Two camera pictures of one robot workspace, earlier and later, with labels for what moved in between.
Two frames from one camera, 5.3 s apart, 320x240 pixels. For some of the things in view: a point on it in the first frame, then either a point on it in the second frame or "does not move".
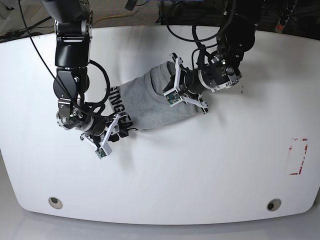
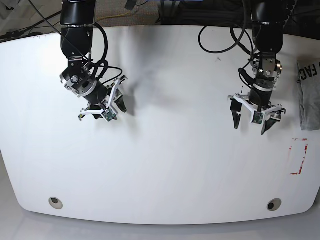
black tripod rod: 48,18 does not move
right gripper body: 189,83 -> 258,100
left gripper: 101,131 -> 100,99
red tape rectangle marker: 306,146 does not move
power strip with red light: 285,16 does not move
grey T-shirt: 141,102 -> 308,80
